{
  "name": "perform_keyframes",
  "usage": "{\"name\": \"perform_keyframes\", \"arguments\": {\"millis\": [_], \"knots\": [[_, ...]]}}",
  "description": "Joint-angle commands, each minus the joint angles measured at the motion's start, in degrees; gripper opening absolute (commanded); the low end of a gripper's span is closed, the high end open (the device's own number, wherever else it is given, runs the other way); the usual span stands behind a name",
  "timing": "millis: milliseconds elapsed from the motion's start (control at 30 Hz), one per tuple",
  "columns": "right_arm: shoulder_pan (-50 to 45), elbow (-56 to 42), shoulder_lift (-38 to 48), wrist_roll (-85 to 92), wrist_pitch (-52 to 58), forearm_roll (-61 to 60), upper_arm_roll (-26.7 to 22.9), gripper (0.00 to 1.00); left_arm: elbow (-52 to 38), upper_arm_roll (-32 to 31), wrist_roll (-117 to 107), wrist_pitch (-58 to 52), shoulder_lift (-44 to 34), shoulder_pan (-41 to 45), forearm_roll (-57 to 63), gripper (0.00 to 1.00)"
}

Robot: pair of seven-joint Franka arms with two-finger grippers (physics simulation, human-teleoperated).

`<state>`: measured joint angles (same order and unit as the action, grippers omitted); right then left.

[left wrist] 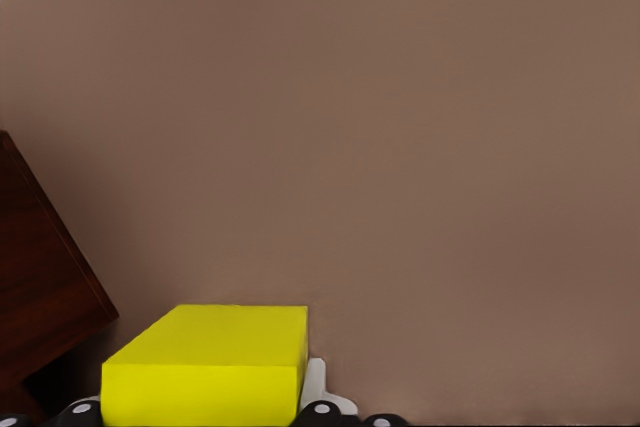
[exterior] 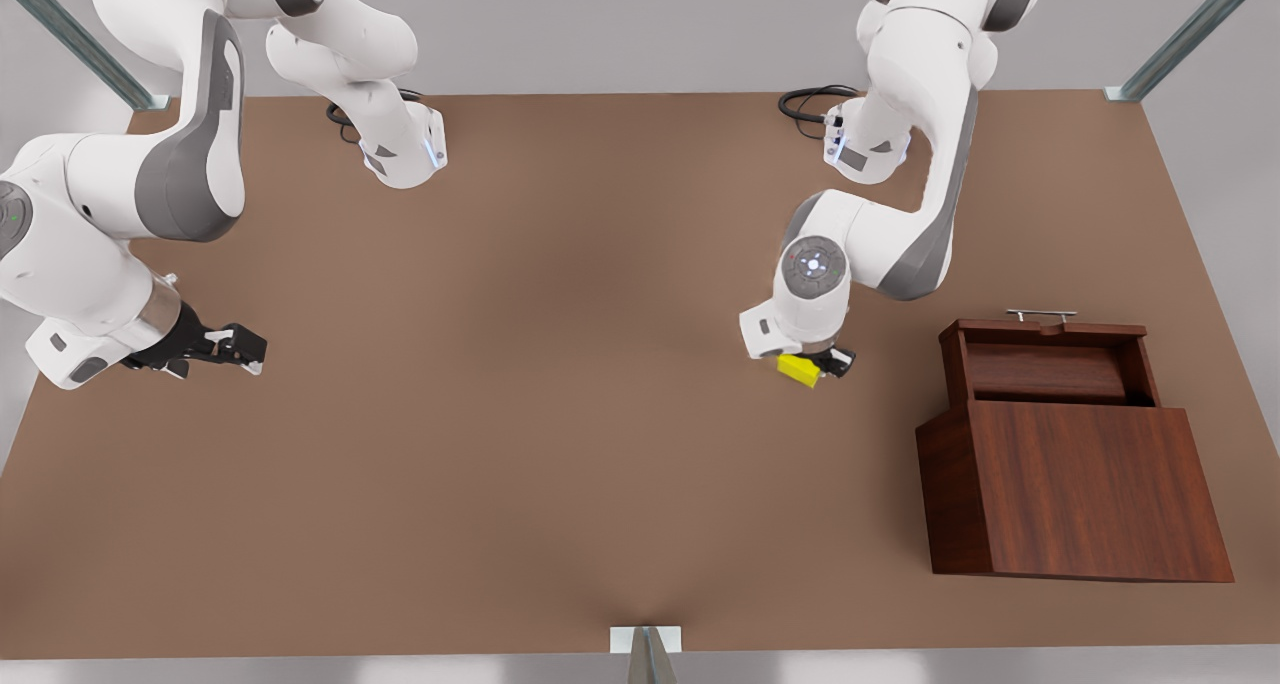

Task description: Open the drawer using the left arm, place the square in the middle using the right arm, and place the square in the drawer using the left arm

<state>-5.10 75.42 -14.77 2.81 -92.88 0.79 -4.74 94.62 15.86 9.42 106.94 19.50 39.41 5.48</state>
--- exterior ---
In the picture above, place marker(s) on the yellow square block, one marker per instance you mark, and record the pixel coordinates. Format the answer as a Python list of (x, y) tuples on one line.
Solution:
[(797, 369)]

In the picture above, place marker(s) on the silver frame post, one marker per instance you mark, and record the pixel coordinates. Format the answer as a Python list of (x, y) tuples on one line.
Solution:
[(70, 29), (647, 649), (1190, 34)]

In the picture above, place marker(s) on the dark wooden cabinet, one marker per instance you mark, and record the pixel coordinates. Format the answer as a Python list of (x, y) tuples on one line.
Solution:
[(1080, 494)]

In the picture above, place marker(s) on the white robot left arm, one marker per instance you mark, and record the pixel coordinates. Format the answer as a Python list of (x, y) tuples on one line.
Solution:
[(915, 144)]

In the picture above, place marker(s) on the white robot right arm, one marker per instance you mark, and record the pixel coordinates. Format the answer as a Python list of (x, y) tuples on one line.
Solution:
[(180, 154)]

